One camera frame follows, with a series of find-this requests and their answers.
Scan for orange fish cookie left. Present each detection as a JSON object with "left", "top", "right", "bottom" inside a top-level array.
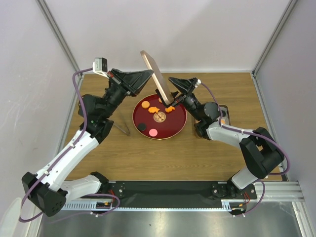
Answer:
[{"left": 148, "top": 107, "right": 160, "bottom": 114}]

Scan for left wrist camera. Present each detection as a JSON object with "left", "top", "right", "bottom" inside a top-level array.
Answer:
[{"left": 92, "top": 57, "right": 108, "bottom": 77}]

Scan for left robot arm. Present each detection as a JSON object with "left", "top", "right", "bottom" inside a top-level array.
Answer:
[{"left": 22, "top": 66, "right": 154, "bottom": 217}]

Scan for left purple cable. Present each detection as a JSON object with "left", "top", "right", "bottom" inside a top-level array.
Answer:
[{"left": 18, "top": 68, "right": 121, "bottom": 224}]

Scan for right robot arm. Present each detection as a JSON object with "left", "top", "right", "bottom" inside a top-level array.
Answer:
[{"left": 168, "top": 77, "right": 286, "bottom": 198}]

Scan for steel serving tongs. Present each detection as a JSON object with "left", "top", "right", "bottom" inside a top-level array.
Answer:
[{"left": 115, "top": 109, "right": 131, "bottom": 136}]

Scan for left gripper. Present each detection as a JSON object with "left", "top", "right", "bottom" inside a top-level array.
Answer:
[{"left": 101, "top": 69, "right": 154, "bottom": 119}]

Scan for grey cable duct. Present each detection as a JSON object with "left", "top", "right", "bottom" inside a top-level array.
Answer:
[{"left": 62, "top": 200, "right": 246, "bottom": 212}]

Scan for orange sandwich biscuit left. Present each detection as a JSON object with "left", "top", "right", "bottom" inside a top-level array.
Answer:
[{"left": 141, "top": 101, "right": 150, "bottom": 109}]

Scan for round red tray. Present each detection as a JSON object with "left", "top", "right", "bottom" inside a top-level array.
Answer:
[{"left": 132, "top": 94, "right": 187, "bottom": 140}]

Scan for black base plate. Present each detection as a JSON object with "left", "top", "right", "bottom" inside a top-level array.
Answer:
[{"left": 108, "top": 181, "right": 257, "bottom": 207}]

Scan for orange fish cookie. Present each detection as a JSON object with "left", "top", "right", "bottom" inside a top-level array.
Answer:
[
  {"left": 165, "top": 106, "right": 175, "bottom": 113},
  {"left": 148, "top": 107, "right": 160, "bottom": 114}
]

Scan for gold cookie tin box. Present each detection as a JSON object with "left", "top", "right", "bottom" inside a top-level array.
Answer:
[{"left": 195, "top": 104, "right": 231, "bottom": 138}]

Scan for gold tin lid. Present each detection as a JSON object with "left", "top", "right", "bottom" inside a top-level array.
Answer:
[{"left": 140, "top": 50, "right": 174, "bottom": 105}]

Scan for pink cookie lower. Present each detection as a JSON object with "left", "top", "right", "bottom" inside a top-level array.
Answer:
[{"left": 149, "top": 129, "right": 158, "bottom": 137}]

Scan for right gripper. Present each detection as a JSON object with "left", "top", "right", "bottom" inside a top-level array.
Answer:
[{"left": 155, "top": 78, "right": 202, "bottom": 122}]

